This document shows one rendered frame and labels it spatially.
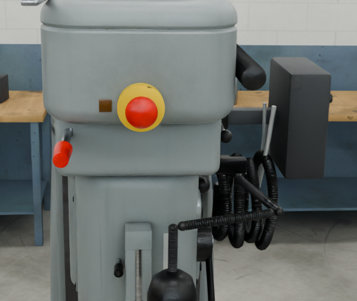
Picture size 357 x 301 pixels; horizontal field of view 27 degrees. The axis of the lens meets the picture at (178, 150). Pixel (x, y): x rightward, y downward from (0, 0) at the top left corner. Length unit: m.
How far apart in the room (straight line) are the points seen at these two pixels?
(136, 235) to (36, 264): 3.64
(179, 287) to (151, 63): 0.32
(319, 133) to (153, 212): 0.44
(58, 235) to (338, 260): 3.39
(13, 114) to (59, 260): 3.08
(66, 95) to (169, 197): 0.26
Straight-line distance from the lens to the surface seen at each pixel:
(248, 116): 1.51
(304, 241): 5.12
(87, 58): 0.95
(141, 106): 0.91
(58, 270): 1.70
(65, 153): 0.94
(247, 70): 0.99
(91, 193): 1.14
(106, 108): 0.96
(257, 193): 1.18
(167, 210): 1.14
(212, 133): 1.08
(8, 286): 4.49
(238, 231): 1.47
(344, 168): 5.86
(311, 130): 1.45
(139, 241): 1.12
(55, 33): 0.96
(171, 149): 1.08
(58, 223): 1.65
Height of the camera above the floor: 1.97
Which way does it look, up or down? 16 degrees down
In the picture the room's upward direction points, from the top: 1 degrees clockwise
